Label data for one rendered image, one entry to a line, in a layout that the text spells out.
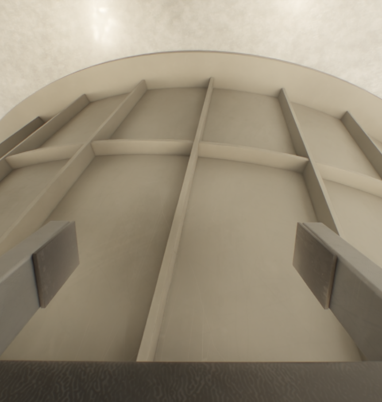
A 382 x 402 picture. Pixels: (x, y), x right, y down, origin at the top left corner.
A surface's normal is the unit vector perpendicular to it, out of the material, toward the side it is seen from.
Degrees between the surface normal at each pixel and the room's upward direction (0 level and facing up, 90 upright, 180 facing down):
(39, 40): 0
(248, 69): 0
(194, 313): 90
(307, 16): 0
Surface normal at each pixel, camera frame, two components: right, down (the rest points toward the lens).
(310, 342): 0.13, -0.76
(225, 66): -0.13, 0.62
